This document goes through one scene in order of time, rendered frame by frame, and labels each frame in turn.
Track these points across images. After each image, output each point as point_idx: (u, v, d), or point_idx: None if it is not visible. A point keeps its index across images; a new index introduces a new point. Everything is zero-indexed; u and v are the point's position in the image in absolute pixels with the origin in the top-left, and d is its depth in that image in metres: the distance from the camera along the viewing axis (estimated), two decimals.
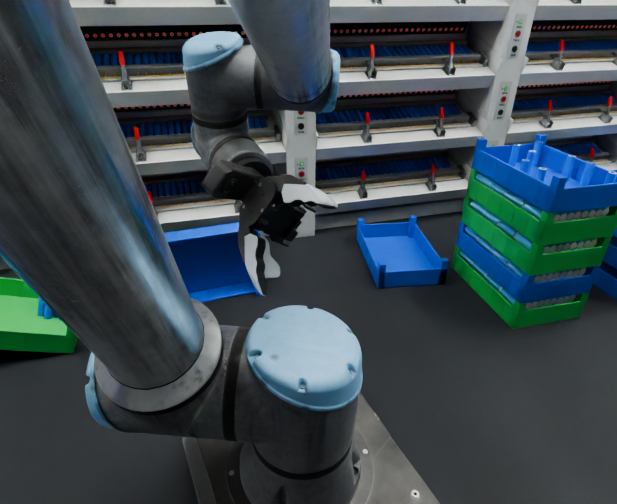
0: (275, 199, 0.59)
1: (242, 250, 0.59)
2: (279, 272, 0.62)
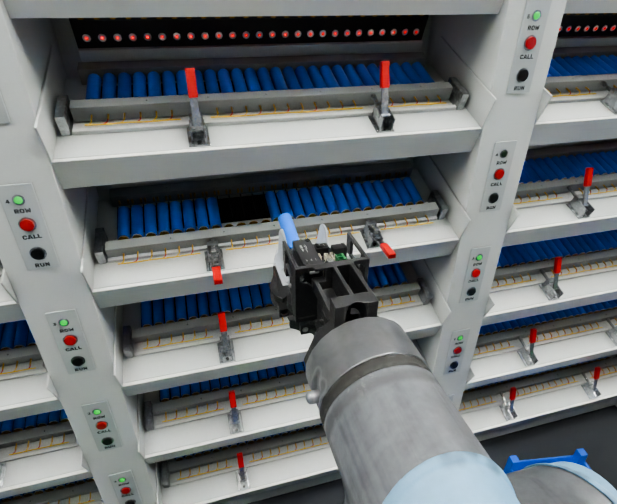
0: None
1: (275, 286, 0.48)
2: (282, 230, 0.47)
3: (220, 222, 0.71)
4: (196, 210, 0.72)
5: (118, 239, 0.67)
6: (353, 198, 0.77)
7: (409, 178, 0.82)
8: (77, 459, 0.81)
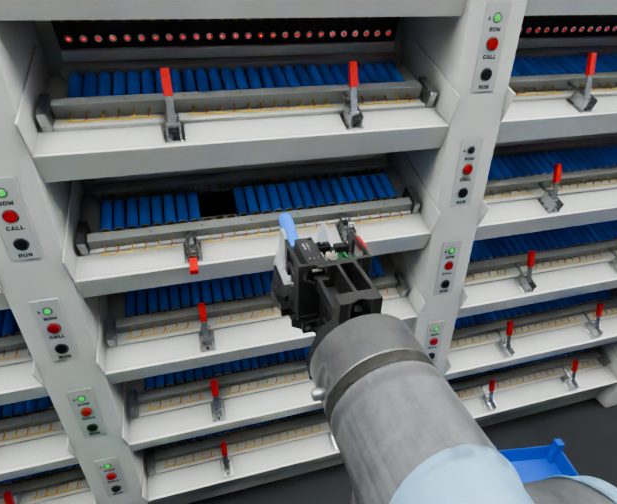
0: None
1: None
2: (283, 230, 0.47)
3: (199, 216, 0.74)
4: (177, 205, 0.75)
5: (100, 231, 0.70)
6: (329, 193, 0.80)
7: (385, 174, 0.85)
8: (64, 445, 0.84)
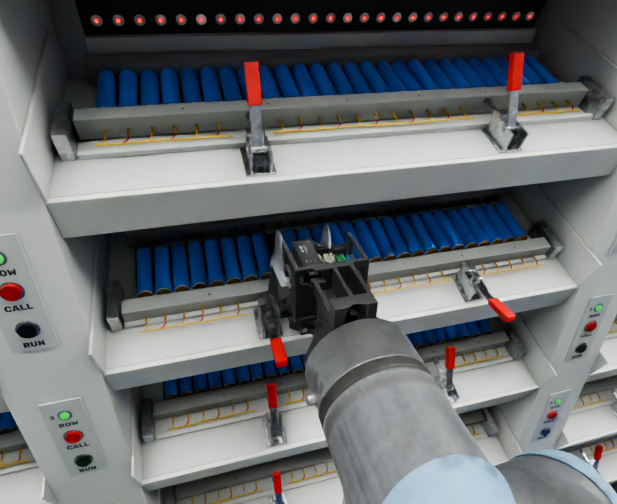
0: None
1: (273, 287, 0.48)
2: (279, 231, 0.47)
3: None
4: (240, 252, 0.54)
5: (138, 295, 0.49)
6: (439, 233, 0.59)
7: (504, 205, 0.64)
8: None
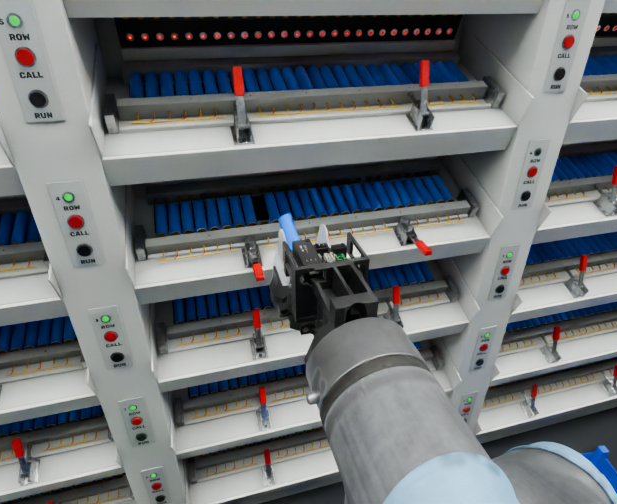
0: None
1: (275, 286, 0.48)
2: (282, 231, 0.47)
3: (256, 220, 0.72)
4: (232, 208, 0.72)
5: (157, 236, 0.68)
6: (385, 196, 0.78)
7: (438, 176, 0.83)
8: (110, 454, 0.82)
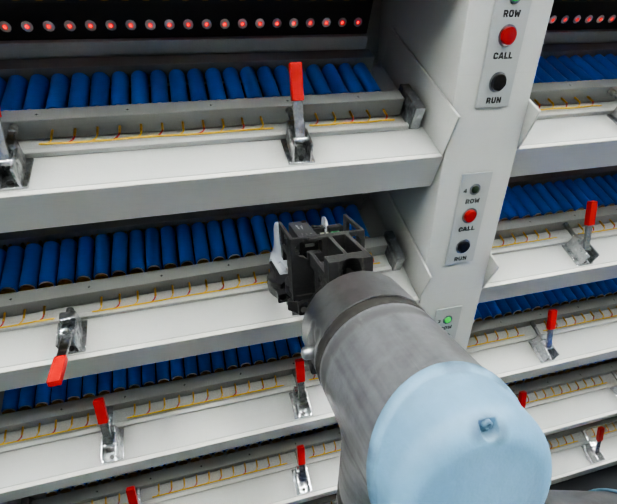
0: None
1: None
2: (277, 223, 0.48)
3: (89, 272, 0.53)
4: (60, 256, 0.54)
5: None
6: None
7: (354, 206, 0.64)
8: None
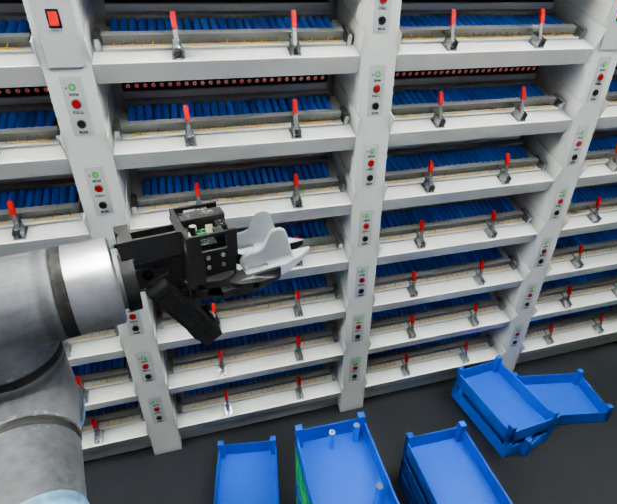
0: (226, 274, 0.48)
1: None
2: (263, 212, 0.51)
3: None
4: None
5: None
6: None
7: None
8: None
